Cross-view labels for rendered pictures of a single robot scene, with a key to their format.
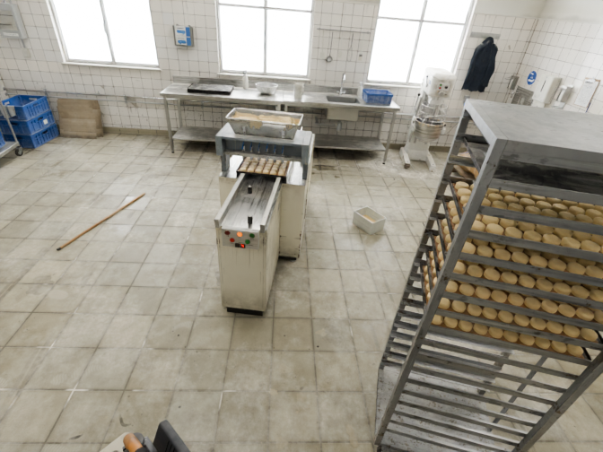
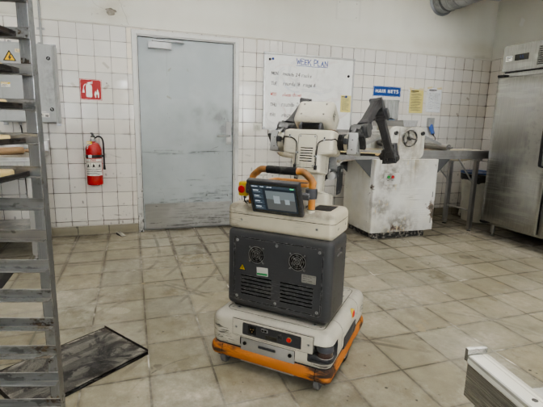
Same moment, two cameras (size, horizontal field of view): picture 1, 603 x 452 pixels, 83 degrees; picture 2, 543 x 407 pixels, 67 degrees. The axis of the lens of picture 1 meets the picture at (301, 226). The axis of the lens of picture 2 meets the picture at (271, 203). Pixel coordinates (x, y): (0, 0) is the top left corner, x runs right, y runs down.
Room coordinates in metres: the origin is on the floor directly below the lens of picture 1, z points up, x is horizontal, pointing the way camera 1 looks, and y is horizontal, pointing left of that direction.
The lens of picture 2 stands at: (2.17, -0.15, 1.20)
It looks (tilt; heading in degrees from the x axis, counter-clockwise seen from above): 11 degrees down; 166
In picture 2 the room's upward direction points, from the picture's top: 1 degrees clockwise
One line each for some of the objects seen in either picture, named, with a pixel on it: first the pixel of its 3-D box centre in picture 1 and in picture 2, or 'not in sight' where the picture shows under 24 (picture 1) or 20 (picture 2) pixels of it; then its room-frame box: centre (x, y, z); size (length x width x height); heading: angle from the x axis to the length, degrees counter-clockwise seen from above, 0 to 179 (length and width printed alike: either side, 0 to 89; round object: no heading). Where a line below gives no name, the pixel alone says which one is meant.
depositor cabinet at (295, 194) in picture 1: (273, 190); not in sight; (3.12, 0.32, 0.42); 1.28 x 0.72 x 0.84; 177
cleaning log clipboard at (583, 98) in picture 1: (585, 94); not in sight; (4.49, -3.32, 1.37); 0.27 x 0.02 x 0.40; 5
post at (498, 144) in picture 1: (417, 342); (40, 199); (0.90, -0.51, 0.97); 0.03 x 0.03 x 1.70; 79
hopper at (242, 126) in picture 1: (266, 125); not in sight; (2.64, 0.35, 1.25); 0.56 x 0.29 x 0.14; 87
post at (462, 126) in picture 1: (413, 271); not in sight; (1.35, -0.59, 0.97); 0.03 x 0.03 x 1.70; 79
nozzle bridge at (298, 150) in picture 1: (265, 153); not in sight; (2.64, 0.35, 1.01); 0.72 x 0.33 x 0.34; 87
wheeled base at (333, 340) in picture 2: not in sight; (293, 318); (0.21, 0.48, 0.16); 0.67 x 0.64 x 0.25; 141
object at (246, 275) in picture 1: (252, 244); not in sight; (2.14, 0.37, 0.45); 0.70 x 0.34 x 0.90; 177
